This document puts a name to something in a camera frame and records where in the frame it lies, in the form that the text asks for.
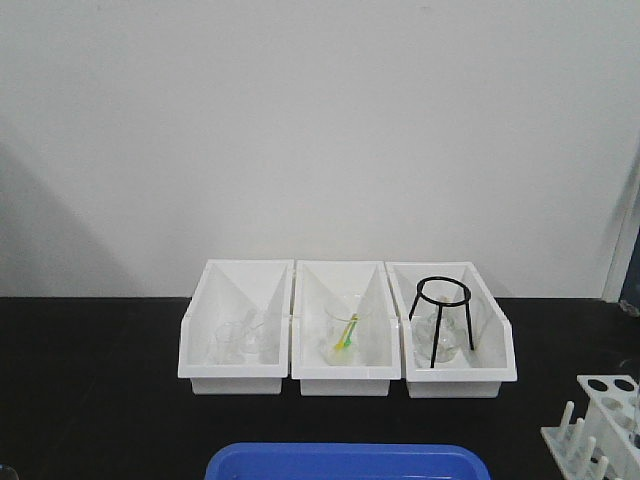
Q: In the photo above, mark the clear glass test tube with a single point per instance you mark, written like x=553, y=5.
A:
x=635, y=430

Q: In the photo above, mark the grey pegboard drying rack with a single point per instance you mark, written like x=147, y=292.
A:
x=629, y=297

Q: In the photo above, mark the white test tube rack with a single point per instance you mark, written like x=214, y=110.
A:
x=597, y=445

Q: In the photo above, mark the beaker in middle bin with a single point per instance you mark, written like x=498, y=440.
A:
x=338, y=311

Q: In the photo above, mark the middle white storage bin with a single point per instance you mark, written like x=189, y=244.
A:
x=317, y=282

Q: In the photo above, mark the white storage bin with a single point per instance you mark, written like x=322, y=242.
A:
x=471, y=374
x=225, y=291
x=317, y=282

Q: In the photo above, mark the yellow green plastic spoons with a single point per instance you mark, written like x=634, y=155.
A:
x=345, y=338

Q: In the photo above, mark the glassware in left bin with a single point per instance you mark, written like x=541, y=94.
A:
x=248, y=340

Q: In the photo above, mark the left white storage bin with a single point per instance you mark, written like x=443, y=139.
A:
x=225, y=291

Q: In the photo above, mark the glass flask in right bin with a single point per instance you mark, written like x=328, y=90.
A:
x=423, y=325

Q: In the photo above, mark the right white storage bin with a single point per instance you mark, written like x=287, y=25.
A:
x=471, y=374

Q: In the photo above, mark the blue plastic tray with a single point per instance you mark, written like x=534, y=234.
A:
x=345, y=461

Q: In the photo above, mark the clear glass beaker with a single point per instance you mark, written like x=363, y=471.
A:
x=7, y=473

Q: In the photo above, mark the black wire tripod stand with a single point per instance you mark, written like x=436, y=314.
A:
x=442, y=302

